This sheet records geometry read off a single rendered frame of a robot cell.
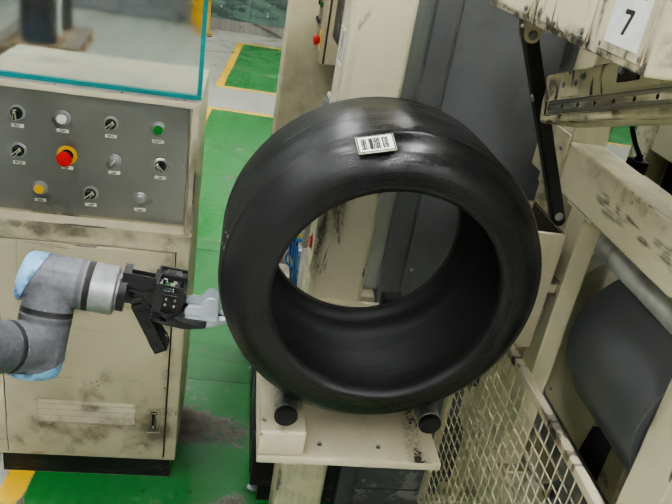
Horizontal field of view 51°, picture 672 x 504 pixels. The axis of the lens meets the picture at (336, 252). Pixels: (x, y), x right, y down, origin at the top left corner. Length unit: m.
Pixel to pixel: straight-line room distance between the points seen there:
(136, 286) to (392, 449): 0.60
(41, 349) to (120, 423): 1.07
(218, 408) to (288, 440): 1.40
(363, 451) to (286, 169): 0.62
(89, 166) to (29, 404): 0.78
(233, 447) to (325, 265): 1.17
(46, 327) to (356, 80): 0.75
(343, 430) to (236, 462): 1.11
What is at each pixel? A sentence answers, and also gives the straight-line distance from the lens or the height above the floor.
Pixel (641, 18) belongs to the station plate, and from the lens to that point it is 0.94.
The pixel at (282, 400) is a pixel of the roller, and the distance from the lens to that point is 1.35.
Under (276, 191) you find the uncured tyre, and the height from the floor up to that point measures 1.35.
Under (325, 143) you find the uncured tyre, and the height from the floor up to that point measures 1.43.
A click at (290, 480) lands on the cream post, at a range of 1.98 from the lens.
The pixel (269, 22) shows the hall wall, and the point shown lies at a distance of 10.31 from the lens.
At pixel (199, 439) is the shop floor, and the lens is 2.64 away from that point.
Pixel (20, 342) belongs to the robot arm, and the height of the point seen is 1.04.
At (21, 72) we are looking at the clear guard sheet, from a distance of 1.93.
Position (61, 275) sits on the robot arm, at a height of 1.12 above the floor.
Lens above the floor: 1.76
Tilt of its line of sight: 26 degrees down
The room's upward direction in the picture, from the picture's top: 10 degrees clockwise
